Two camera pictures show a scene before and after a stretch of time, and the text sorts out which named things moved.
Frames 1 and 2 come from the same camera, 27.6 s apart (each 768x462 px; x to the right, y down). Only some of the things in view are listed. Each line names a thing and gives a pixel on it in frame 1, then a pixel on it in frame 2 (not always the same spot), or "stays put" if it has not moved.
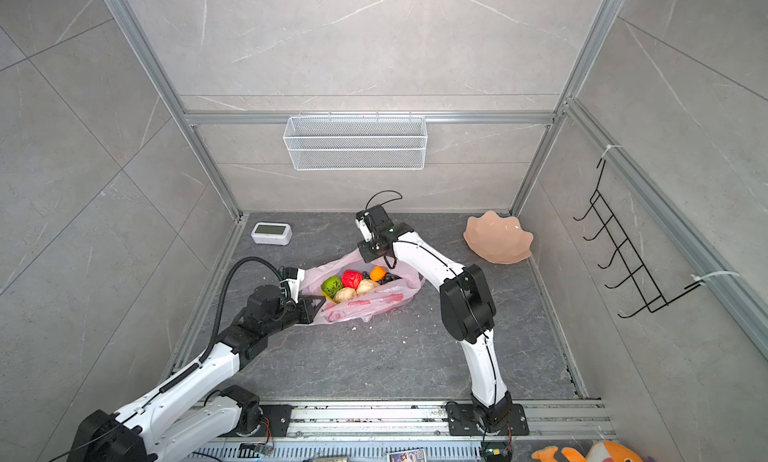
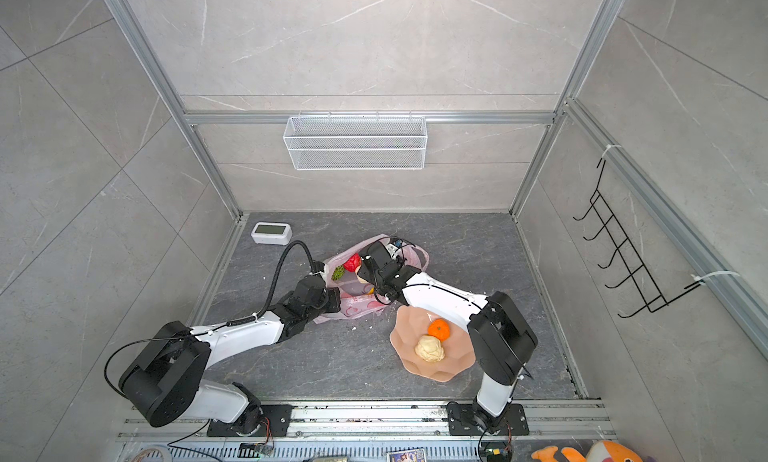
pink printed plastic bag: [366, 305] stays put
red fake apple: [351, 278] → [353, 262]
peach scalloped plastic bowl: [498, 239] → [431, 346]
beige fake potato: [344, 295] → [430, 349]
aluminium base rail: [413, 432] stays put
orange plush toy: [604, 451] stays put
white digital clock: [271, 233] stays put
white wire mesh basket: [355, 141] stays put
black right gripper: [368, 256] → [364, 273]
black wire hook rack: [640, 281] stays put
